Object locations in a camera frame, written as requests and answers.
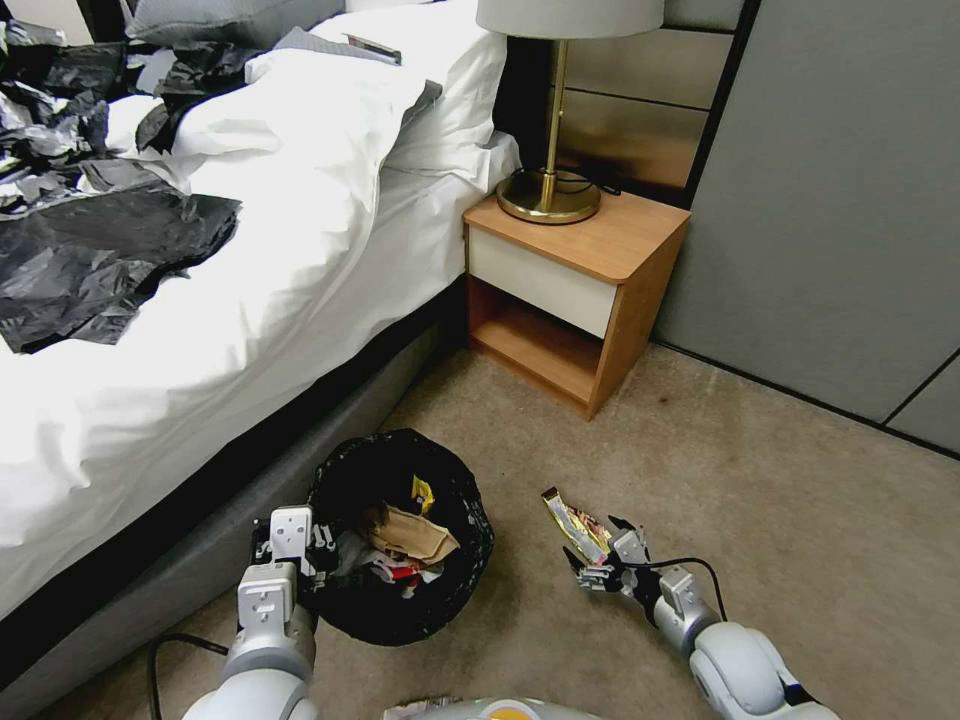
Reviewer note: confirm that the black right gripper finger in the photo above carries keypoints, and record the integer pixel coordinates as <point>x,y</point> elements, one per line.
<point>628,541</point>
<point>596,579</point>

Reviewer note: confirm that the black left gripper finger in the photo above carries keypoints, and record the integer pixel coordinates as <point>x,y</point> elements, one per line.
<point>261,536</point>
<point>322,547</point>

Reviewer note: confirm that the gold foil snack wrapper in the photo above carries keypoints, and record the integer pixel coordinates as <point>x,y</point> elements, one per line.
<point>577,525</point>

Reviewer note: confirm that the black trash bin with bag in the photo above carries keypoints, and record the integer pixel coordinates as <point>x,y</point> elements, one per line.
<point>450,592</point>

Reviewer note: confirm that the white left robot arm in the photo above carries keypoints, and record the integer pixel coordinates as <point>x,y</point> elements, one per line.
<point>259,675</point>

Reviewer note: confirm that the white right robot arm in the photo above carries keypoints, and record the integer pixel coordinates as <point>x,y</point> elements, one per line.
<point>735,664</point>

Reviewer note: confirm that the red and white crumpled trash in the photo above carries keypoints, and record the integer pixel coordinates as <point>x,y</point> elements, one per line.
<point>409,574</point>

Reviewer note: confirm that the brown paper bag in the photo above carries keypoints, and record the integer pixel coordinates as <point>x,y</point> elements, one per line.
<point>416,536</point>

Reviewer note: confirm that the yellow snack wrapper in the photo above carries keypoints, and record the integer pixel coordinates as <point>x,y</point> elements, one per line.
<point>423,495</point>

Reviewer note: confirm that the white robot front shell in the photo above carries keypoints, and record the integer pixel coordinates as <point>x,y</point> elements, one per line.
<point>525,709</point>

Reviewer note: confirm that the crumpled printed paper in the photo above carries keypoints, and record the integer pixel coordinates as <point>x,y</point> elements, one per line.
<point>412,709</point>

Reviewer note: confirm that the wooden nightstand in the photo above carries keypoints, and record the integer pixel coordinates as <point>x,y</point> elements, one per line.
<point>637,285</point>

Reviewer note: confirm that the white duvet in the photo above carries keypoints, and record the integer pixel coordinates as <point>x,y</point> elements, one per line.
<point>262,262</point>

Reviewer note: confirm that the white nightstand drawer front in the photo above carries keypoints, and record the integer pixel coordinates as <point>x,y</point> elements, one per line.
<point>540,281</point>

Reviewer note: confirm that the large flat black plastic bag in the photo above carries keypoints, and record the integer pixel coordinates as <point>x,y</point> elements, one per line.
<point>97,255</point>

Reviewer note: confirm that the white mattress sheet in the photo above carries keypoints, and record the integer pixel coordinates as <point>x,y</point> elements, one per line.
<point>442,217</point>

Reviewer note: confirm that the brass lamp with white shade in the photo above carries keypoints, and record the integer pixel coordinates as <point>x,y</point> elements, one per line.
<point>551,191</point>

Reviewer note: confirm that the bronze padded headboard panel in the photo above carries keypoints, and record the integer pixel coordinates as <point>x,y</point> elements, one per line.
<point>637,112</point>

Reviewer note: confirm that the crumpled black plastic bags pile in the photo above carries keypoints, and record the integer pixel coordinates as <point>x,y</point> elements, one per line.
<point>60,97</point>

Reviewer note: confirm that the white pillow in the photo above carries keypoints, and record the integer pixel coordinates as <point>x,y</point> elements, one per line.
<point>457,82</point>

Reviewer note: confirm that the flat dark device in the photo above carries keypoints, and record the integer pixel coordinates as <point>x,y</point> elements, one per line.
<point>373,48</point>

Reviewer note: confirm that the grey pillow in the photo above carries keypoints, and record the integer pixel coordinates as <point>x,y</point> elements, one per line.
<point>217,19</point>

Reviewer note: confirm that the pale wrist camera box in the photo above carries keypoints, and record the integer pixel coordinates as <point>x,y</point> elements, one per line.
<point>290,532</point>

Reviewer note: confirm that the grey upholstered bed frame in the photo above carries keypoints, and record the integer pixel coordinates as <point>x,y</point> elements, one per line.
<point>225,517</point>

